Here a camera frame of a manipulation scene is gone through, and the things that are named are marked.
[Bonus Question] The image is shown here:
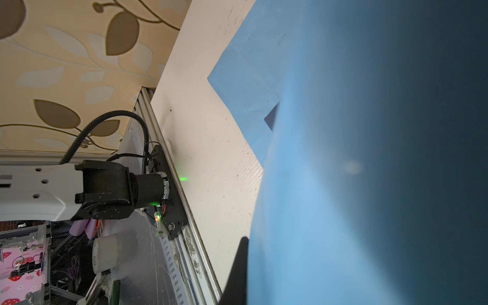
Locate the aluminium front rail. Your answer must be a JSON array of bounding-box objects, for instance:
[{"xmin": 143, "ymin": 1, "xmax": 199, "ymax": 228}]
[{"xmin": 134, "ymin": 87, "xmax": 222, "ymax": 304}]

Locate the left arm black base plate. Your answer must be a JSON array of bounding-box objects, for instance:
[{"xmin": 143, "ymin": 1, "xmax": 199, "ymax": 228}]
[{"xmin": 147, "ymin": 141, "xmax": 188, "ymax": 241}]

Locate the white roll outside cell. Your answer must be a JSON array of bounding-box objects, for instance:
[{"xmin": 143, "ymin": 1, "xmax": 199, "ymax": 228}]
[{"xmin": 91, "ymin": 235, "xmax": 121, "ymax": 274}]

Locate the light blue wrapping paper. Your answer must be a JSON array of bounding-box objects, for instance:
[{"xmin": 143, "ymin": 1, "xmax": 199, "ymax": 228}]
[{"xmin": 208, "ymin": 1, "xmax": 487, "ymax": 304}]

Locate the pink strawberry pattern box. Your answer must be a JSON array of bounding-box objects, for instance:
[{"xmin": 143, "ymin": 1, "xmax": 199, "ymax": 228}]
[{"xmin": 1, "ymin": 224, "xmax": 48, "ymax": 304}]

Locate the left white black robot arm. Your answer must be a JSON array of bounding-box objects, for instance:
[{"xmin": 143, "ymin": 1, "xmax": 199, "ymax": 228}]
[{"xmin": 1, "ymin": 111, "xmax": 170, "ymax": 222}]

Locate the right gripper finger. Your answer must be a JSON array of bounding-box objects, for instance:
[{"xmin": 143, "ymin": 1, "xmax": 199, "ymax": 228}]
[{"xmin": 219, "ymin": 236, "xmax": 249, "ymax": 305}]

